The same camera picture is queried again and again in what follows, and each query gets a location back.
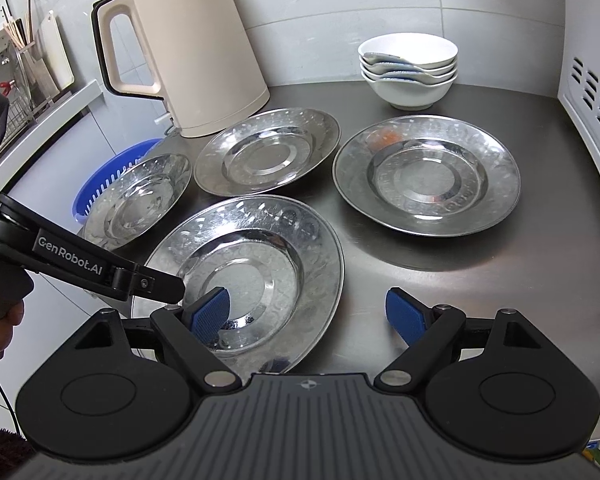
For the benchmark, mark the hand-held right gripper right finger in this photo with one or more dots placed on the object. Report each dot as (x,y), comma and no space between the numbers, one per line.
(405,312)

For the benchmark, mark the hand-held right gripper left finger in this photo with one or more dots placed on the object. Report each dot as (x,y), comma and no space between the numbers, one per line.
(212,312)

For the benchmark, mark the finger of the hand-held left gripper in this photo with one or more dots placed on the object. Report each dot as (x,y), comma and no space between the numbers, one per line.
(155,287)

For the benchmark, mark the embossed metal plate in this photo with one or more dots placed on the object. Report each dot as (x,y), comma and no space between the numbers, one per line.
(425,175)
(260,260)
(267,152)
(135,200)

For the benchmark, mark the blue plastic basket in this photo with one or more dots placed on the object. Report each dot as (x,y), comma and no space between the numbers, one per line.
(100,180)

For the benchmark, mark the metal utensil holder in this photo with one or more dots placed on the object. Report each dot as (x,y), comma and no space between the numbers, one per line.
(30,72)

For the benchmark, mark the white cutting board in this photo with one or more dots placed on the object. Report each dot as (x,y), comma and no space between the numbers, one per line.
(57,55)

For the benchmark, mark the dark brown fuzzy mat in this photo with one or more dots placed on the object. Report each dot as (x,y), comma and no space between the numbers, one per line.
(0,455)

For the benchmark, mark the beige electric kettle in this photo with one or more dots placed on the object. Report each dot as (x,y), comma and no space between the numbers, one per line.
(195,60)

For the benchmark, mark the bundle of wooden chopsticks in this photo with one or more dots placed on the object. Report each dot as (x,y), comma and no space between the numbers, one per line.
(16,30)

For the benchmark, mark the light grey microwave oven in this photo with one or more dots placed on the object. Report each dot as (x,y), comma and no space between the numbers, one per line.
(590,20)

